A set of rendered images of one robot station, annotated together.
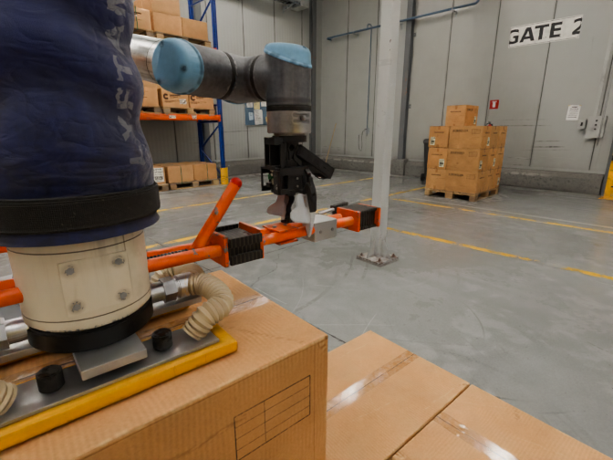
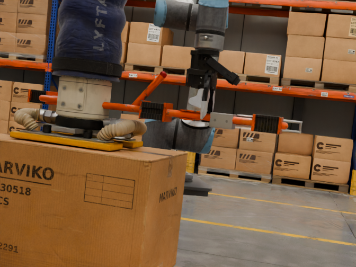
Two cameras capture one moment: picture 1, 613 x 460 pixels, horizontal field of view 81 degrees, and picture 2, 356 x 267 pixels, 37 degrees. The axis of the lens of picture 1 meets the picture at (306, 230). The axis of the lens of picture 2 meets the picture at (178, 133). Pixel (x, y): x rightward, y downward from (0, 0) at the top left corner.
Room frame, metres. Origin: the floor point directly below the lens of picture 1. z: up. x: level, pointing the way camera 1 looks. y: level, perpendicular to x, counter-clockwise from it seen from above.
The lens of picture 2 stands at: (-0.21, -1.27, 1.10)
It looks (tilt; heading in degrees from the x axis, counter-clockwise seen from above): 3 degrees down; 55
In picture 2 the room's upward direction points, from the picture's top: 6 degrees clockwise
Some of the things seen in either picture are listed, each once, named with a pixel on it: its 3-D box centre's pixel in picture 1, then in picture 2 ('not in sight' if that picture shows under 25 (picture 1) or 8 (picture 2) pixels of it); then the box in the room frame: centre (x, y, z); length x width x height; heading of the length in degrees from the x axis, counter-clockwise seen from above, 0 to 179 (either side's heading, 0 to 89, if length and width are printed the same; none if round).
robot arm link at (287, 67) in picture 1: (286, 78); (212, 15); (0.77, 0.04, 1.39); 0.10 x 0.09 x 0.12; 54
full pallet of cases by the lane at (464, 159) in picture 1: (466, 151); not in sight; (7.31, -3.16, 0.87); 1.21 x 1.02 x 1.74; 134
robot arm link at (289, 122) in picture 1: (290, 124); (208, 43); (0.76, 0.03, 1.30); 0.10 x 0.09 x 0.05; 39
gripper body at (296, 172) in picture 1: (286, 165); (203, 70); (0.76, 0.04, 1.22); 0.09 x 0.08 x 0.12; 129
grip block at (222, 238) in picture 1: (233, 243); (156, 110); (0.67, 0.14, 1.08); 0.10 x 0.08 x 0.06; 40
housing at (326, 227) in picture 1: (316, 227); (222, 121); (0.81, -0.02, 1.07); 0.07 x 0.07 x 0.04; 40
